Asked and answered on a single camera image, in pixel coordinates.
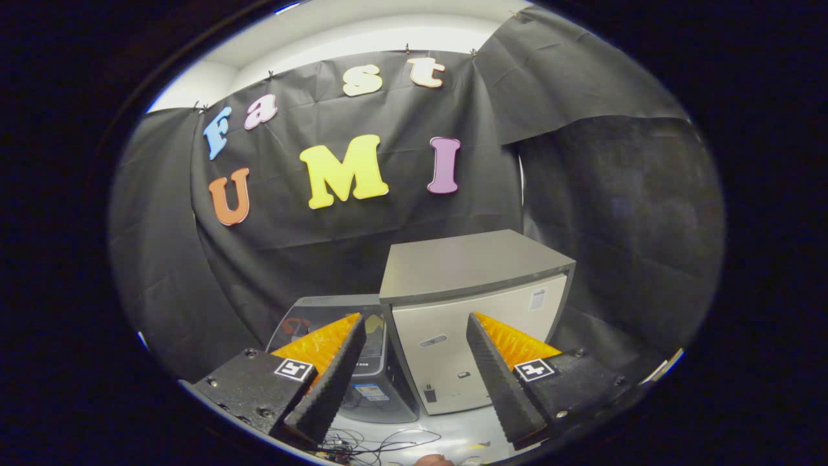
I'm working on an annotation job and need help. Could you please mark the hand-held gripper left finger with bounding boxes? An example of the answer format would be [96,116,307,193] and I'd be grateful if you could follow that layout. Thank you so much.
[186,313,367,449]

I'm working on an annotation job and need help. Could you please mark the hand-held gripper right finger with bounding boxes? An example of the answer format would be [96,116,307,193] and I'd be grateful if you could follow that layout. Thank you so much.
[466,311,638,452]

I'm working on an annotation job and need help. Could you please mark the grey washing machine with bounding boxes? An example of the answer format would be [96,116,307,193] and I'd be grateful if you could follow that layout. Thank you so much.
[266,294,420,425]

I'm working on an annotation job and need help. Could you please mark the dark washing machine lid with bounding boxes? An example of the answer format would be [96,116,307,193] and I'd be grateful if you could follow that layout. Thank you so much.
[267,294,389,361]

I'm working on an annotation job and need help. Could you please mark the beige cabinet with grey top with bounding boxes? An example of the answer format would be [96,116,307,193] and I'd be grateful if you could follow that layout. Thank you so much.
[378,228,577,417]

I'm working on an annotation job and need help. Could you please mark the cardboard box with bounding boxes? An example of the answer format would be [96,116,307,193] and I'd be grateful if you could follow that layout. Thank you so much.
[639,348,686,386]

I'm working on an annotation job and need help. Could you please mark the black backdrop cloth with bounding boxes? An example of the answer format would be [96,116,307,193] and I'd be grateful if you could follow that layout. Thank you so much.
[109,5,726,384]

